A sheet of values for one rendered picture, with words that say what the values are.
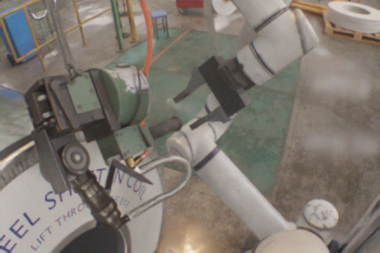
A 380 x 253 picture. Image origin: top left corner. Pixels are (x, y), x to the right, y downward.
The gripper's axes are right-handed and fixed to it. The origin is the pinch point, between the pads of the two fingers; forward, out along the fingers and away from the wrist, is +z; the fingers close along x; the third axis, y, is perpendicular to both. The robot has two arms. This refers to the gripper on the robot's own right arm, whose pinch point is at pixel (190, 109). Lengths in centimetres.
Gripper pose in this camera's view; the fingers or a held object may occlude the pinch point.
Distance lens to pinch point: 65.3
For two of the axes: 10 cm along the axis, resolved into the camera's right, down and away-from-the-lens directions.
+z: -7.1, 5.0, 4.9
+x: -5.2, -8.5, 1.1
